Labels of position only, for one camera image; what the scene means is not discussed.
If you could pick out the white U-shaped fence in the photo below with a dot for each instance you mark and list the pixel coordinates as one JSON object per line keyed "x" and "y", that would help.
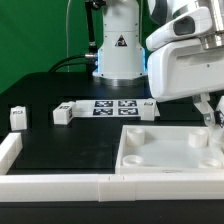
{"x": 99, "y": 187}

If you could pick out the white square tabletop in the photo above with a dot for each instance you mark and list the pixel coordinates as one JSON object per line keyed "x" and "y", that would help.
{"x": 167, "y": 149}

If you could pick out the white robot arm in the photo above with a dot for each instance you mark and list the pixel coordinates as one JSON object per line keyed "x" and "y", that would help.
{"x": 121, "y": 58}

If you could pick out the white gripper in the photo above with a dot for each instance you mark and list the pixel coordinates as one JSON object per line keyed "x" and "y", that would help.
{"x": 182, "y": 69}

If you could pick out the fiducial marker sheet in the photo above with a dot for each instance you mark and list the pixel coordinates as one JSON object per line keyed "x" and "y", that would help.
{"x": 110, "y": 108}

